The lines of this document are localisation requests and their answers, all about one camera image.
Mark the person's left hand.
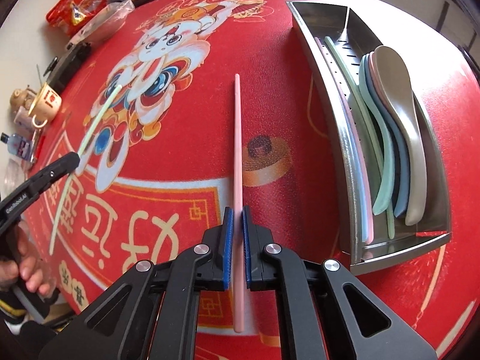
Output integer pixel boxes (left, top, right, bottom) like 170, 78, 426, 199
0, 228, 53, 297

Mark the stainless steel utensil tray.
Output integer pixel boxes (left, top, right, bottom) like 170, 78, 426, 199
286, 0, 452, 276

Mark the dark blue spoon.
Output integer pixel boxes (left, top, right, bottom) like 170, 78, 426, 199
361, 54, 412, 218

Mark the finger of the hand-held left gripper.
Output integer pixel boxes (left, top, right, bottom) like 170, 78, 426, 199
28, 151, 82, 196

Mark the green chopstick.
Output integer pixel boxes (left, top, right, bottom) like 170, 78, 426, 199
324, 36, 397, 240
49, 84, 124, 260

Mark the pink chopstick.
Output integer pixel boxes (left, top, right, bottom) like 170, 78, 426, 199
233, 73, 247, 334
314, 36, 374, 245

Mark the pink spoon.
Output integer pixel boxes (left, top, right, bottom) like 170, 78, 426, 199
366, 51, 409, 181

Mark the brown figurine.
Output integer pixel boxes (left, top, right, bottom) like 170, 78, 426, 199
9, 88, 37, 112

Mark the mint green spoon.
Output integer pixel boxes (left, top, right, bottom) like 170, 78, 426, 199
358, 58, 395, 217

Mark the beige spoon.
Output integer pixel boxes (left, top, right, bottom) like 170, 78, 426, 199
373, 45, 428, 227

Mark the beige mug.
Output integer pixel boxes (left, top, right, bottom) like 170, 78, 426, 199
29, 82, 63, 128

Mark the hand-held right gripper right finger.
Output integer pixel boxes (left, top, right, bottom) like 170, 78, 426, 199
242, 205, 437, 360

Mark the clear plastic container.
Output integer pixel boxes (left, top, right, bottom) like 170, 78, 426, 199
69, 0, 136, 44

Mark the black flat device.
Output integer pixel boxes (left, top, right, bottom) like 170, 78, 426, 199
46, 43, 93, 91

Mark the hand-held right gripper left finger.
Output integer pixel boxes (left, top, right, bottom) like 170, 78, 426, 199
37, 207, 235, 360

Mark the blue chopstick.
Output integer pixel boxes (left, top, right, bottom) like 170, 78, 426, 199
337, 82, 370, 244

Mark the small clear bottle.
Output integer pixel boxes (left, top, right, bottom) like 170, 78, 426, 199
0, 132, 35, 159

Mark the red snack bag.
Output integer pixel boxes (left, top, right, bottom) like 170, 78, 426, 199
45, 0, 110, 29

